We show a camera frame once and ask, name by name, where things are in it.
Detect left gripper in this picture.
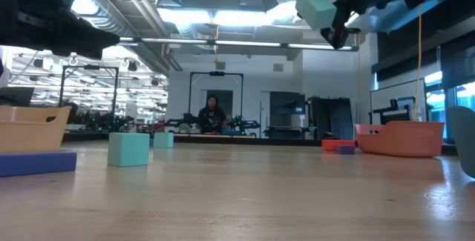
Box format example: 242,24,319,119
0,0,122,61

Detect teal rectangular foam block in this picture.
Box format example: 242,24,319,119
295,0,338,30

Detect small teal foam cube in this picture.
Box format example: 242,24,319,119
153,132,175,149

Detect purple rectangular block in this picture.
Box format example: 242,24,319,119
0,151,78,178
335,145,356,156

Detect wooden bowl with teal blocks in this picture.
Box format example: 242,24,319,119
0,105,72,155

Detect whiteboard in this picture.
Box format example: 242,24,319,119
370,79,427,125

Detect long ceiling light bar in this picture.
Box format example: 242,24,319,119
118,36,359,52

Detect dark curtain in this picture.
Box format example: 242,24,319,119
307,96,354,141

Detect black pegboard stand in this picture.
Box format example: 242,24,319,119
370,96,416,125

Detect red-orange studded brick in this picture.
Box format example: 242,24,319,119
321,139,356,153

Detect orange plastic basket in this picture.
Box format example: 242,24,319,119
355,121,445,159

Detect person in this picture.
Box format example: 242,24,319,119
197,94,228,135

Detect dark green plastic basket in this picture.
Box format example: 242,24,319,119
446,106,475,179

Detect black background gantry frame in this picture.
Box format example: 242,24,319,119
59,65,119,108
188,71,245,116

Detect silver ventilation duct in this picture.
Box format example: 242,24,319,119
61,0,144,38

